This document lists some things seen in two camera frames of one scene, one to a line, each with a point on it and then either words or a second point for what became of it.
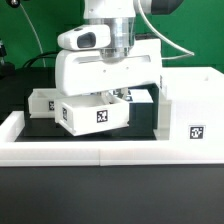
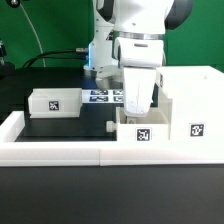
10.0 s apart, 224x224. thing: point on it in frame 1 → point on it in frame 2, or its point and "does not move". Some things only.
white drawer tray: x=91 y=113 → x=153 y=127
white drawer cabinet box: x=194 y=105 does not move
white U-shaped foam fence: x=14 y=153 does not move
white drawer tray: x=41 y=103 does not move
